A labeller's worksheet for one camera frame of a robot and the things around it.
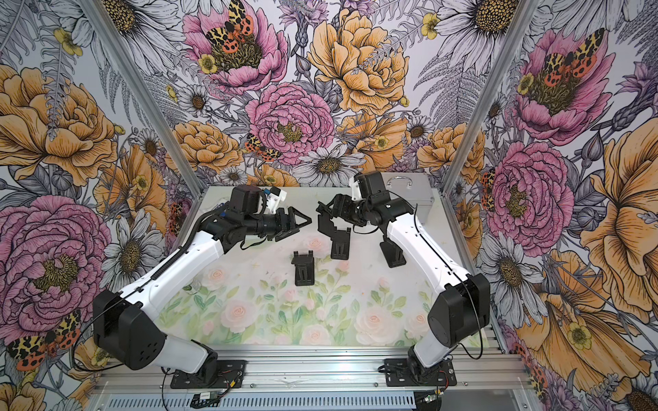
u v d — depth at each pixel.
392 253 0.94
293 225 0.68
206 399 0.73
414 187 1.02
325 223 0.83
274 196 0.73
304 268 0.87
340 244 0.93
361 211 0.68
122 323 0.40
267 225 0.66
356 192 0.73
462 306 0.42
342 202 0.71
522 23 0.73
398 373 0.73
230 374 0.73
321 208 0.83
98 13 0.71
